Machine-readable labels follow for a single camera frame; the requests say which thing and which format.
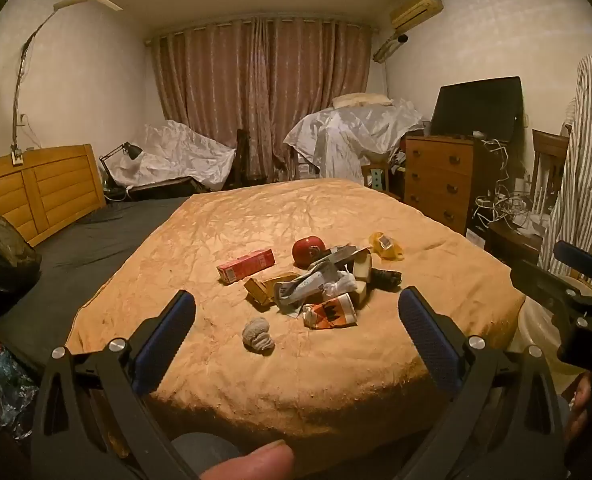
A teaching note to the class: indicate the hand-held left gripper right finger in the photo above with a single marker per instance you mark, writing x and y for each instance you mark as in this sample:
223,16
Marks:
428,340

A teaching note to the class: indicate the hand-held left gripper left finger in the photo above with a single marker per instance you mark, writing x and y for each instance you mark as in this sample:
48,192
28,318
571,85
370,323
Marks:
168,332

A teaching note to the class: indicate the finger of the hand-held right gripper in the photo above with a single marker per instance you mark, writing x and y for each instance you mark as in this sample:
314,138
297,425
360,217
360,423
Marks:
576,256
541,282

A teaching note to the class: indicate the white plastic bucket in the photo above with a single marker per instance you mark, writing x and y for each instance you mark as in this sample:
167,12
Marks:
536,322

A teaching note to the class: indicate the black wrapper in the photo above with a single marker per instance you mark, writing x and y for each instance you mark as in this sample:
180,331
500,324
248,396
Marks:
386,277

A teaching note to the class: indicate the orange white carton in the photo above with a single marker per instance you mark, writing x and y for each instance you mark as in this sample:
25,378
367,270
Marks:
331,311

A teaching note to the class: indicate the orange white packet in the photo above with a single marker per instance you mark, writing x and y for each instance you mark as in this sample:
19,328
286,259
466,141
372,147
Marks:
263,289

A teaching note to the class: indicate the white printed paper package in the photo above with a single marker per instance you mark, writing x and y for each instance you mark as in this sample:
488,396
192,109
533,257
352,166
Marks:
298,287

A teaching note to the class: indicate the person's right hand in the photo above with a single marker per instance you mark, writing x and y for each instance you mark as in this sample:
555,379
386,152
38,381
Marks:
582,402

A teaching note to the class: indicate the person's left hand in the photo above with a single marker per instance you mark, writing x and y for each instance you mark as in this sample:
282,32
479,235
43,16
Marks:
251,462

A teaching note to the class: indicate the dark side table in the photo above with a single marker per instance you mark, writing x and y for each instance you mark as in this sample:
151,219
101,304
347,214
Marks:
513,242

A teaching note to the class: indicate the white cardboard box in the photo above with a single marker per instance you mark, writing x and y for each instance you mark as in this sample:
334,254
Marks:
476,239

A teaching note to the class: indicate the wooden block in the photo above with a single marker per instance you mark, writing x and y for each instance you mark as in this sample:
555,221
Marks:
360,293
362,266

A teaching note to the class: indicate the grey crumpled tissue ball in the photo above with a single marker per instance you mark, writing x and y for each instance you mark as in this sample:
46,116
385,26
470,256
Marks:
258,335

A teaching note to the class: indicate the striped cloth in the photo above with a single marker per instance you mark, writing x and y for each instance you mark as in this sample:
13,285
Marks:
588,160

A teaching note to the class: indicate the yellow plastic wrapper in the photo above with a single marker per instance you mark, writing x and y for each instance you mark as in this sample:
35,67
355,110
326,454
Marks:
386,247

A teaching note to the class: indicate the red box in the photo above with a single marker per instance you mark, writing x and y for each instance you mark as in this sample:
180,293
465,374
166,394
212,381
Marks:
246,265

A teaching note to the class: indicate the wooden chair back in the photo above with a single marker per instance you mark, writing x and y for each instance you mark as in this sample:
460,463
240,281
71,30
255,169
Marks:
548,147

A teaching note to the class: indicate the grey bed sheet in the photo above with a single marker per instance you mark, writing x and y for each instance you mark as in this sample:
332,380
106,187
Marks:
91,245

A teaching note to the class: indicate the silver foil wrapper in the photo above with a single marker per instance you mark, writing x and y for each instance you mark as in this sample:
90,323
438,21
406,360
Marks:
343,252

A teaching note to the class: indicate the wooden dresser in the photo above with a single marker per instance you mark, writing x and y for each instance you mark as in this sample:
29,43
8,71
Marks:
438,180

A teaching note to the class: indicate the red round object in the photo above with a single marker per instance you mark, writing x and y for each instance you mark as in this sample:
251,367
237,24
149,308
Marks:
307,251

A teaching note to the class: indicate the small wooden chair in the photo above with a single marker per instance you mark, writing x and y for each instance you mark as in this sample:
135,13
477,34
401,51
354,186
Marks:
378,177

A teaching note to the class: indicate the colourful plastic bag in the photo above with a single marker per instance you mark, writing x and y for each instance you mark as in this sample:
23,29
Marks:
1,385

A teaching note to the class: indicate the white plastic cover sheet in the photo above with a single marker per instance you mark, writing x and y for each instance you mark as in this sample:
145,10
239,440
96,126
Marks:
176,155
351,130

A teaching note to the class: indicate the black television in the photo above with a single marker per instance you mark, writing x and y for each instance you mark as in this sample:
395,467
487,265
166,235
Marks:
476,107

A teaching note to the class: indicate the wooden headboard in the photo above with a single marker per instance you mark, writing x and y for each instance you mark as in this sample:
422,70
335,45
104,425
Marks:
51,190

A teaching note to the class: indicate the black desk lamp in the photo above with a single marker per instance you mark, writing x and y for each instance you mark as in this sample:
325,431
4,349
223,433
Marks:
133,151

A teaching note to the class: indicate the dark wooden chair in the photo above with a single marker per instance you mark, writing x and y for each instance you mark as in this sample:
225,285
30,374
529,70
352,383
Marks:
241,157

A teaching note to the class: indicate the cream pillow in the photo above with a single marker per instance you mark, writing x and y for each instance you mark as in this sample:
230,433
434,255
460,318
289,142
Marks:
361,99

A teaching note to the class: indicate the brown curtain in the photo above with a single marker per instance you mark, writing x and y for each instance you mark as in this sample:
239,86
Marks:
256,95

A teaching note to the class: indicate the air conditioner pipe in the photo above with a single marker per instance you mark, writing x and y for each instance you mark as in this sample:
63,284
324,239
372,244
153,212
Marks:
388,47

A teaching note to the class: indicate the air conditioner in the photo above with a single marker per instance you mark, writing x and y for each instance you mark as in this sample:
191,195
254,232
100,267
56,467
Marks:
416,7

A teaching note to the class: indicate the wall socket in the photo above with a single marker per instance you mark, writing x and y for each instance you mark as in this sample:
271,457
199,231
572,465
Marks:
17,157

